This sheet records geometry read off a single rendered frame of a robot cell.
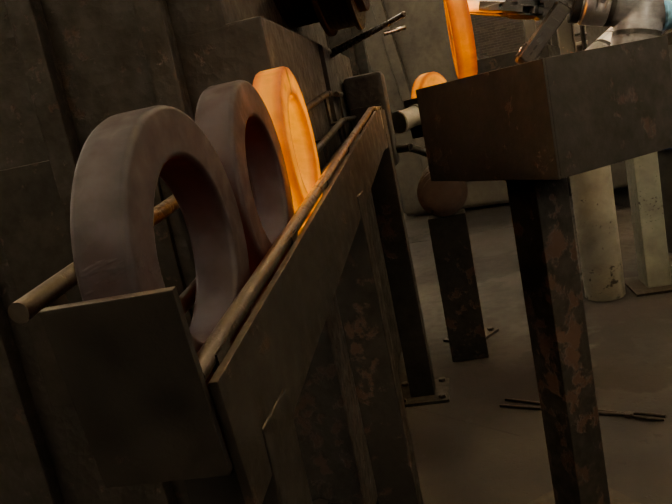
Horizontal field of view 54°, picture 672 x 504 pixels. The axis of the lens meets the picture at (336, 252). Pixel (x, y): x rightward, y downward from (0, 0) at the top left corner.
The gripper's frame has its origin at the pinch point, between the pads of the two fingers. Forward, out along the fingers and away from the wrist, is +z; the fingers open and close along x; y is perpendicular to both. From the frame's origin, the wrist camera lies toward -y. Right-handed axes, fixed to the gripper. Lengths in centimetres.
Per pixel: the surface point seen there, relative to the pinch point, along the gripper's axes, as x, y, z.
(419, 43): -297, 12, 17
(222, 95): 69, -15, 18
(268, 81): 51, -14, 19
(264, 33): 21.2, -7.3, 27.9
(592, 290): -85, -71, -51
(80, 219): 91, -21, 19
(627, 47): 34.8, -7.3, -20.2
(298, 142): 40.4, -21.1, 18.0
